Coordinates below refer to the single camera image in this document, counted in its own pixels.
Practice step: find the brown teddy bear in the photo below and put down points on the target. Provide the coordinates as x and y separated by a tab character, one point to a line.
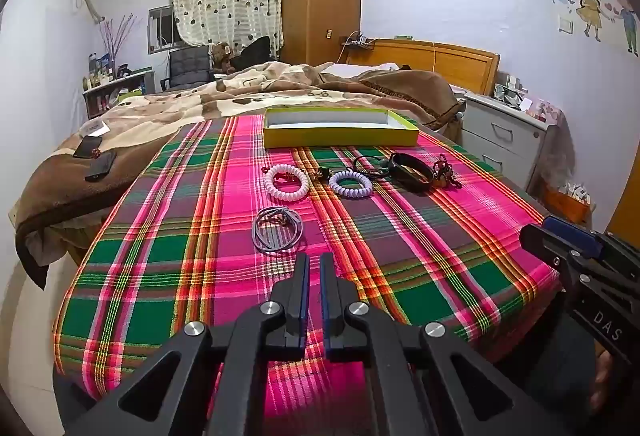
220	55

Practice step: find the amber beaded charm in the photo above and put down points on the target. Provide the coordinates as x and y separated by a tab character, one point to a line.
442	176

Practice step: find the black flat case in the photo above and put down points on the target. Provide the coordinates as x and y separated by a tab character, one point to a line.
100	165

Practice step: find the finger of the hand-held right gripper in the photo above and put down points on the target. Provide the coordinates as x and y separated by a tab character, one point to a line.
570	231
537	241

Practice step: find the yellow-green shallow box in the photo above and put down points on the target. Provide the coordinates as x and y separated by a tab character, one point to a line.
340	138

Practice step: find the orange bin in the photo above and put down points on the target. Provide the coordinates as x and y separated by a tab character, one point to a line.
565	206

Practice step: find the window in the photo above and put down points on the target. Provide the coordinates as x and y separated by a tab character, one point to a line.
160	28

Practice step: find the black smartphone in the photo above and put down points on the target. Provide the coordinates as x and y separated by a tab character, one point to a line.
87	146

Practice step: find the beige wall switch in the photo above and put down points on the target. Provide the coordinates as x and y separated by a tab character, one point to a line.
566	24

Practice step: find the small wall shelf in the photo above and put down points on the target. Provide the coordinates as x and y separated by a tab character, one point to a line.
357	41

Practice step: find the white pillow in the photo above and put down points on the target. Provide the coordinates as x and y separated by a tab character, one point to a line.
350	69

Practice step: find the brown cream blanket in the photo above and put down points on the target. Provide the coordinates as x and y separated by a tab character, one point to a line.
150	115

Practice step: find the small white box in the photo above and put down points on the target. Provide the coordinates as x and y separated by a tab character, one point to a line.
95	128

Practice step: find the black wristband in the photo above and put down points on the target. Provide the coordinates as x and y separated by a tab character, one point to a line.
415	183

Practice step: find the wooden headboard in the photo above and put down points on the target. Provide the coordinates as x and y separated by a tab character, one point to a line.
450	60

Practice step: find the clutter on nightstand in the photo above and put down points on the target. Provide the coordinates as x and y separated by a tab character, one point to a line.
510	93

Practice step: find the pink green plaid cloth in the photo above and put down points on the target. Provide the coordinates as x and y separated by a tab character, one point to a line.
175	241

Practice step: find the dried flower branches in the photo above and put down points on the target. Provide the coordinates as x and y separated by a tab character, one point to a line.
115	40

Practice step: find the black clothing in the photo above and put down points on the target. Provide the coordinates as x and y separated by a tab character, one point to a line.
255	50

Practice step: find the white nightstand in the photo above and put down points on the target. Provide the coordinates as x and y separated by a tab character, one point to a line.
500	130

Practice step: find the black office chair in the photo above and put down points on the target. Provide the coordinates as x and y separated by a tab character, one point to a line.
190	63

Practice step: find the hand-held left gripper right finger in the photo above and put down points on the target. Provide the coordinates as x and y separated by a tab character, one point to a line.
326	301

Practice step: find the pink floral cloth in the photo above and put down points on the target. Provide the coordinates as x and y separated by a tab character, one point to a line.
547	110

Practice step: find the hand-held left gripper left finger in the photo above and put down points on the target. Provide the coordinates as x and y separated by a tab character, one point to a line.
303	296

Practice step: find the group of bottles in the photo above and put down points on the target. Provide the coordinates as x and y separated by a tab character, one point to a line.
100	73

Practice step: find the heart print curtain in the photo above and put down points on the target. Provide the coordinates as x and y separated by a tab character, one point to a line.
225	0

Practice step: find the low shelf unit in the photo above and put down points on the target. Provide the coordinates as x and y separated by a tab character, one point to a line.
125	83

